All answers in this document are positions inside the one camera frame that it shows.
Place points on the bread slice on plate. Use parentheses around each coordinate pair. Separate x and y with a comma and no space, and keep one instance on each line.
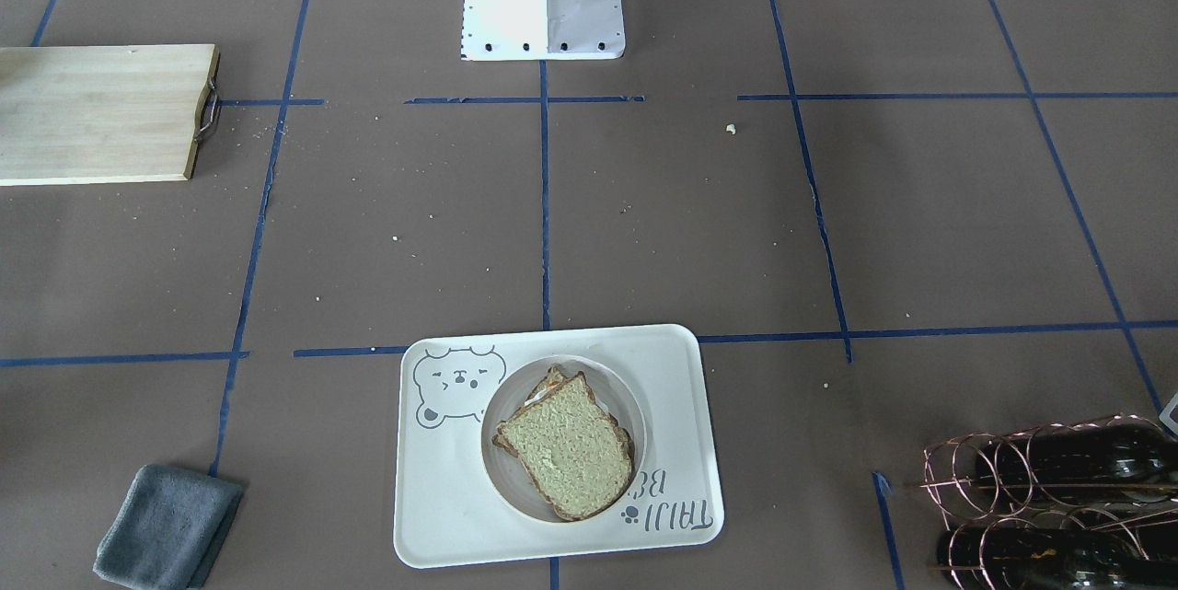
(564,426)

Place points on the wooden cutting board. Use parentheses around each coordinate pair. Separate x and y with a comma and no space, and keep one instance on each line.
(104,114)

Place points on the white plate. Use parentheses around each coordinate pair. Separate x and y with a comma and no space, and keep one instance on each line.
(505,474)

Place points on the green wine bottle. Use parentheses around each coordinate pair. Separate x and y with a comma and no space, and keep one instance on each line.
(1117,463)
(1000,557)

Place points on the grey folded cloth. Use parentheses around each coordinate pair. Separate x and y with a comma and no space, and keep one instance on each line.
(170,530)

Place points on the cream bear tray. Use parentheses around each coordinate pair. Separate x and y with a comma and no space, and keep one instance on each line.
(446,512)

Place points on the copper wire bottle rack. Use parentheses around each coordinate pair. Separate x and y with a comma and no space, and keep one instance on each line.
(949,481)

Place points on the bread slice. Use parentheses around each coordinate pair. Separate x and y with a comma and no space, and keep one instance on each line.
(579,495)
(564,426)

